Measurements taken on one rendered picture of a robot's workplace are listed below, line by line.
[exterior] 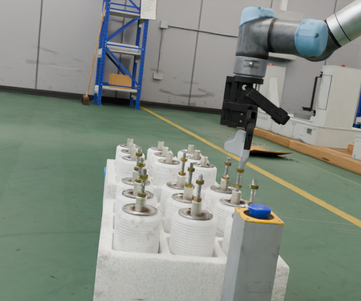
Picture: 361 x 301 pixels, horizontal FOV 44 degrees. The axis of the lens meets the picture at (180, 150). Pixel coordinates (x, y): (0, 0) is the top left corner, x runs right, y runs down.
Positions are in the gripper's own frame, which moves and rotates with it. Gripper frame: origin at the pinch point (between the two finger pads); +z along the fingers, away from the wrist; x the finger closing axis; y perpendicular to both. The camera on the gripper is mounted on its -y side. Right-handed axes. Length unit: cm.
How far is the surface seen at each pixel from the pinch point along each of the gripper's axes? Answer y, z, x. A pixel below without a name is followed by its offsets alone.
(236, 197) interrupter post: 0.7, 8.6, 1.0
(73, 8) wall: 238, -97, -559
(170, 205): 16.0, 11.5, 5.6
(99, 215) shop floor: 46, 35, -49
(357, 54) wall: -226, -96, -735
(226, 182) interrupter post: 3.2, 7.7, -10.5
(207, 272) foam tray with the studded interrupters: 5.8, 19.5, 21.0
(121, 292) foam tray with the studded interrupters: 21.8, 24.8, 24.7
